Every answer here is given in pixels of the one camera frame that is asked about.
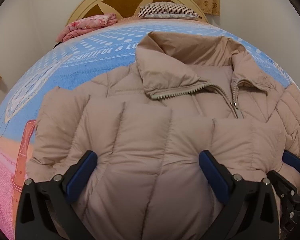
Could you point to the pink floral folded blanket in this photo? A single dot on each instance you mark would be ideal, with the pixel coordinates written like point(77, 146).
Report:
point(86, 25)

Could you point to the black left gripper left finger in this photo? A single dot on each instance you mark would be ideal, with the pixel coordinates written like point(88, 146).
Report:
point(44, 209)

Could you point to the beige puffer jacket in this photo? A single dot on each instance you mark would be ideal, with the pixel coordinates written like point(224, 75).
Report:
point(148, 123)

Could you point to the blue pink printed bedspread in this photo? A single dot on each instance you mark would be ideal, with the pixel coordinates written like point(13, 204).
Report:
point(67, 66)

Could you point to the cream wooden headboard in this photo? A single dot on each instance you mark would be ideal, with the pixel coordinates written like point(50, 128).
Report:
point(130, 2)

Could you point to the striped pillow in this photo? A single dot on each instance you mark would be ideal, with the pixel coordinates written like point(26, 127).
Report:
point(167, 8)

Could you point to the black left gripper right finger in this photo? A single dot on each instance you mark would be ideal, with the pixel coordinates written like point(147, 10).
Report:
point(249, 208)

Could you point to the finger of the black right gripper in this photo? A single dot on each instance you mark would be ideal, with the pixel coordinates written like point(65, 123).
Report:
point(291, 160)
point(289, 199)

